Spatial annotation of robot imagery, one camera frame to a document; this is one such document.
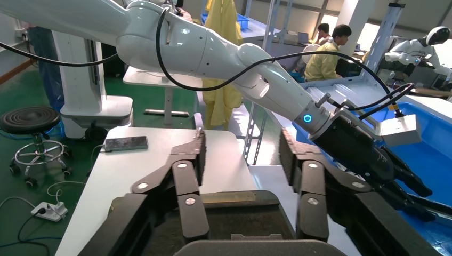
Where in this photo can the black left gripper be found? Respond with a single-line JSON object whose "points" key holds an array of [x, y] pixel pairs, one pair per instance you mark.
{"points": [[353, 148]]}

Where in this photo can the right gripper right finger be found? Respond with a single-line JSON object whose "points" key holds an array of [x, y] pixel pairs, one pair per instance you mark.
{"points": [[312, 183]]}

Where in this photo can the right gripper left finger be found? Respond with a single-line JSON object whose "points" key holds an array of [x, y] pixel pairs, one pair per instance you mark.
{"points": [[185, 183]]}

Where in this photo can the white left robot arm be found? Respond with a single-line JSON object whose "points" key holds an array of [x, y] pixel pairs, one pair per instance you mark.
{"points": [[183, 46]]}

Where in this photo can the black tray container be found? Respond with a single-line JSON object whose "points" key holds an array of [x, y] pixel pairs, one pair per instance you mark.
{"points": [[240, 219]]}

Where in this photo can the blue plastic bin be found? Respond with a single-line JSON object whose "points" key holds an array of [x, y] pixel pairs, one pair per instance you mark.
{"points": [[434, 155]]}

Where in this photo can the grey smartphone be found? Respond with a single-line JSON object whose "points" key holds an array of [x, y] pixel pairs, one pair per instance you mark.
{"points": [[126, 143]]}

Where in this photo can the pale yellow lab coat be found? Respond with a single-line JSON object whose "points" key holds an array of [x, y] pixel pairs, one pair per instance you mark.
{"points": [[220, 102]]}

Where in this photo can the dark computer monitor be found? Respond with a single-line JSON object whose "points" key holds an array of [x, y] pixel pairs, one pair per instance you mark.
{"points": [[444, 82]]}

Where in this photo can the white desk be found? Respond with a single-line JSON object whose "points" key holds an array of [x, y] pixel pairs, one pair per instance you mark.
{"points": [[141, 76]]}

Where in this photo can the person in yellow coat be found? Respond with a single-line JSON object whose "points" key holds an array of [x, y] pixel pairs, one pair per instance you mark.
{"points": [[323, 65]]}

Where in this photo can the white round fan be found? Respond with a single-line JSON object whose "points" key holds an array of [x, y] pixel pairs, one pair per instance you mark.
{"points": [[309, 58]]}

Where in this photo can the white humanoid robot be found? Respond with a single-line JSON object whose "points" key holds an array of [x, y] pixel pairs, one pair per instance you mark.
{"points": [[409, 51]]}

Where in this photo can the white power strip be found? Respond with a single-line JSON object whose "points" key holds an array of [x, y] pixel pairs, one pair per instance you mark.
{"points": [[49, 211]]}

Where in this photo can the laptop computer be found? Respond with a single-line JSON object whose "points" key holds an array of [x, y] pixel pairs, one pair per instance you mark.
{"points": [[303, 38]]}

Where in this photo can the white metal shelf rack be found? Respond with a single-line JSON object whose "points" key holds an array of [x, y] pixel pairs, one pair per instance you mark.
{"points": [[383, 39]]}

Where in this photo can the dark-haired seated person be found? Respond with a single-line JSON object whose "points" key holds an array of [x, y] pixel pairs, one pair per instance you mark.
{"points": [[323, 32]]}

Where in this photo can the black round rolling stool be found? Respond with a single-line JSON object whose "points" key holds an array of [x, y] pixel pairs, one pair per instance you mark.
{"points": [[30, 120]]}

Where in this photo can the small blue bin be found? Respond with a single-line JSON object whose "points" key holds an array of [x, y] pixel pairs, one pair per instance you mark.
{"points": [[244, 21]]}

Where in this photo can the blue fabric cover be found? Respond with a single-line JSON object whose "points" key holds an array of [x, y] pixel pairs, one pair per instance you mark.
{"points": [[46, 77]]}

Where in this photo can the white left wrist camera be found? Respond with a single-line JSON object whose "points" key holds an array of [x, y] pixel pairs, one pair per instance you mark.
{"points": [[400, 131]]}

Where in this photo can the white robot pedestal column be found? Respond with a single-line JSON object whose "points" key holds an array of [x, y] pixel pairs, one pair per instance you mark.
{"points": [[81, 92]]}

